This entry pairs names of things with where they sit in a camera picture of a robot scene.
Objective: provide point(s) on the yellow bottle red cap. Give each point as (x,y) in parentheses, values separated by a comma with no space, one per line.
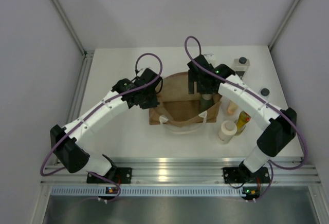
(241,122)

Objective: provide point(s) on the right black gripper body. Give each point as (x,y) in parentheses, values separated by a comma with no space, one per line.
(200,87)

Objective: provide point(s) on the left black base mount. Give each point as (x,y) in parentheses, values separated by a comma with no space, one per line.
(119,175)

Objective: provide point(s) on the slotted grey cable duct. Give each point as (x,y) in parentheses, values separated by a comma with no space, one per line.
(185,191)

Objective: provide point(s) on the right aluminium frame post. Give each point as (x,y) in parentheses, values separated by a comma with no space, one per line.
(284,22)

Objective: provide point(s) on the left aluminium frame post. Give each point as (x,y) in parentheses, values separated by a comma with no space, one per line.
(68,25)

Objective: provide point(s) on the clear bottle black cap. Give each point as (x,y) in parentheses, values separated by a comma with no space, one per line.
(240,66)

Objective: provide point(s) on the white bottle dark cap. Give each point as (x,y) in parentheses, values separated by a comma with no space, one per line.
(264,93)

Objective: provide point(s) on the aluminium mounting rail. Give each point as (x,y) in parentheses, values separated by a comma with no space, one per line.
(204,171)

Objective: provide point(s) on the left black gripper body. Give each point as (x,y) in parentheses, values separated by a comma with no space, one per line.
(150,101)

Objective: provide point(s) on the brown canvas tote bag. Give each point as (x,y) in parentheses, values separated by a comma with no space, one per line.
(178,111)

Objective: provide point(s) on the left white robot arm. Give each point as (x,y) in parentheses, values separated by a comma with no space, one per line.
(69,143)

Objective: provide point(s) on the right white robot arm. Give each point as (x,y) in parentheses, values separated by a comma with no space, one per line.
(277,125)

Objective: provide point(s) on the round white jar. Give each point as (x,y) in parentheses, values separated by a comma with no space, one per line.
(226,132)

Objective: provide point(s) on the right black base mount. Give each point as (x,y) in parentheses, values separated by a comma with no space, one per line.
(231,175)

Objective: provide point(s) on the orange bottle pink cap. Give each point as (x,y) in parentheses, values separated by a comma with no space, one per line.
(232,107)

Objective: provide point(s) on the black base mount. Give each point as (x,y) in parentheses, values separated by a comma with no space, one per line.
(231,175)
(119,175)

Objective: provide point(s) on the aluminium frame post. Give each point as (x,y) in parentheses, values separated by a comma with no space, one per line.
(284,22)
(68,25)

